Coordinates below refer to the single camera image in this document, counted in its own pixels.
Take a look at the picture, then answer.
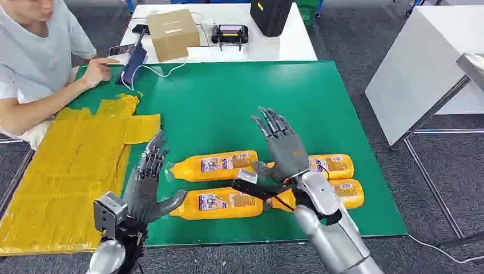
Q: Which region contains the green plastic crate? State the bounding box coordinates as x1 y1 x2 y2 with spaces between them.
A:
294 0 321 27

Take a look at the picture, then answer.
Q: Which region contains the green table mat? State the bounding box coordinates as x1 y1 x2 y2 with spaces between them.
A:
64 60 408 247

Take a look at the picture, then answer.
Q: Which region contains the black bag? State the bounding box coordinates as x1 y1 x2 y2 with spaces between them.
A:
249 0 294 38

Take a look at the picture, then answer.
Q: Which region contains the yellow plastic sheet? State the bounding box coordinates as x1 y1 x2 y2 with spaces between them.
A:
0 93 162 256

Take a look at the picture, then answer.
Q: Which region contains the person's hand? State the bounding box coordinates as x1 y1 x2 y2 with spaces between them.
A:
80 57 120 89

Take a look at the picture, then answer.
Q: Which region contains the seated person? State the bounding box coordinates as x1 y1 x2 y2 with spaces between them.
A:
0 0 120 151

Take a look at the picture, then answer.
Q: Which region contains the orange drink bottle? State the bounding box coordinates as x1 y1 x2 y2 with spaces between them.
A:
164 150 259 183
266 154 356 181
269 178 365 213
162 187 264 221

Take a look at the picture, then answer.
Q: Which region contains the white table with metal legs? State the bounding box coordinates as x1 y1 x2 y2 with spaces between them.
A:
364 5 484 248

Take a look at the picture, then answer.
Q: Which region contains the black handheld controller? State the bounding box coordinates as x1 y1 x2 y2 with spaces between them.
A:
210 24 250 52

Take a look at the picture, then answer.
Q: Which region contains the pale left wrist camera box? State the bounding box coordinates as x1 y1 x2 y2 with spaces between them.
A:
92 191 128 240

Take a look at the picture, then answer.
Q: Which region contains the white floor cable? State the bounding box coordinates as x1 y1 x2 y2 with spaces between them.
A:
406 233 484 265

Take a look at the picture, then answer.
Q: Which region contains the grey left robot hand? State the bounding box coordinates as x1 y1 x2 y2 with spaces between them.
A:
123 130 188 224

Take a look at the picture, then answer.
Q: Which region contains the brown cardboard box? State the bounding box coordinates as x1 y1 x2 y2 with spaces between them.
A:
146 9 201 63

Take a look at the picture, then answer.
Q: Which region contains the white charging cable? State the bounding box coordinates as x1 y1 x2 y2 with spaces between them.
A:
120 57 190 92

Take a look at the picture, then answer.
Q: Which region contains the phone with lit screen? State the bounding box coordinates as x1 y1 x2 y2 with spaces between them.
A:
108 43 136 58

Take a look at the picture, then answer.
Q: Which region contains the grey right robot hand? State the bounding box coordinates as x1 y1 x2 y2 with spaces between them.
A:
251 106 310 184

